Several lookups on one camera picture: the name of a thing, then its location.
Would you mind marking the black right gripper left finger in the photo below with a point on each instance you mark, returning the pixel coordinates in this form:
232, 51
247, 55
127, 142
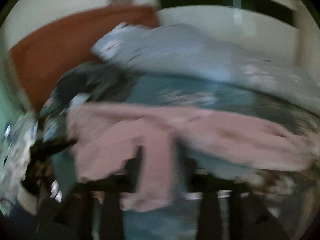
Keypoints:
94, 205

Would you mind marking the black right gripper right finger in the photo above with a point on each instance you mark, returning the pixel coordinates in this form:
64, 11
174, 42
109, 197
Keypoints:
228, 210

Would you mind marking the pink fleece garment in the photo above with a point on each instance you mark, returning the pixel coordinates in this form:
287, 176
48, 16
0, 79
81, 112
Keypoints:
106, 135

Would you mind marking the teal floral bed sheet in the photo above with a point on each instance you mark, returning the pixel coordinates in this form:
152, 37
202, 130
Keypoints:
292, 197

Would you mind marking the dark grey garment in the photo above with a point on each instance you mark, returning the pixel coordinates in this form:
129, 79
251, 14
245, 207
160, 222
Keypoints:
96, 81

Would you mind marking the orange-brown headboard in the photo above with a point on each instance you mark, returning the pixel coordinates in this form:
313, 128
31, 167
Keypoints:
43, 56

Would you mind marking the grey-blue daisy quilt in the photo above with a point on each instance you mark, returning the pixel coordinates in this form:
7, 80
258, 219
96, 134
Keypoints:
187, 51

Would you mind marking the white black-striped wardrobe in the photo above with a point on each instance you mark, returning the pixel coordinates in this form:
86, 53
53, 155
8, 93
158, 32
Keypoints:
266, 26

